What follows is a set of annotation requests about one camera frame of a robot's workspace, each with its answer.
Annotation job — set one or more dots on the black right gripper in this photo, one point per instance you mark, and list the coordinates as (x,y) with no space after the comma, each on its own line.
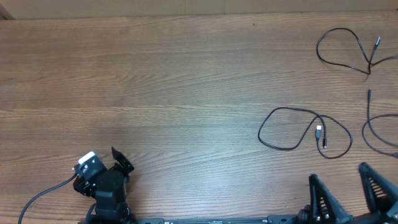
(334,214)

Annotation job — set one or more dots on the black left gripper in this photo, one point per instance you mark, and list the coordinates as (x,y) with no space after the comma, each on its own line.
(124,165)

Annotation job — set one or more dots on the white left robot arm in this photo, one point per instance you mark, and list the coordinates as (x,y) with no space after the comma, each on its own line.
(109,207)

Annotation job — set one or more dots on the brown cardboard panel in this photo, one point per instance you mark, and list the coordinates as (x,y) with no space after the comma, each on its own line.
(61,9)

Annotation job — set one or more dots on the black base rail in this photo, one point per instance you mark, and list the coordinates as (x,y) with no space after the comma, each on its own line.
(271,219)

